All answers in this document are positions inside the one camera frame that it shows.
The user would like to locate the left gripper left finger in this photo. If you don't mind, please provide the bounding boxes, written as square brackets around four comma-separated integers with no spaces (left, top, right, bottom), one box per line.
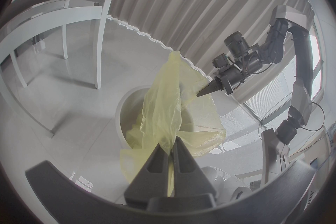
[124,143,169,209]

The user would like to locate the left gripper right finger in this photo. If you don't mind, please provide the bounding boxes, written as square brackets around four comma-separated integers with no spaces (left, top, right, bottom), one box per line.
[171,136,218,204]

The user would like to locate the yellow plastic bag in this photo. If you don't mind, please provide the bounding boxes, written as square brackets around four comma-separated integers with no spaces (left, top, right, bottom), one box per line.
[119,51,227,196]

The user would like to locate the white trash bin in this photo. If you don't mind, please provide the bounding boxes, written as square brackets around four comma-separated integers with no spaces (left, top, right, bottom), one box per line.
[115,86,195,150]

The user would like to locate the beige curtain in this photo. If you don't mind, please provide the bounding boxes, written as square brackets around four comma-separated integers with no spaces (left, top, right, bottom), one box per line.
[101,0,315,82]

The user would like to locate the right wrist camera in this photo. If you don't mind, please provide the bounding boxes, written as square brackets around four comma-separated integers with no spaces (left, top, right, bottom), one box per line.
[212,54,231,72]

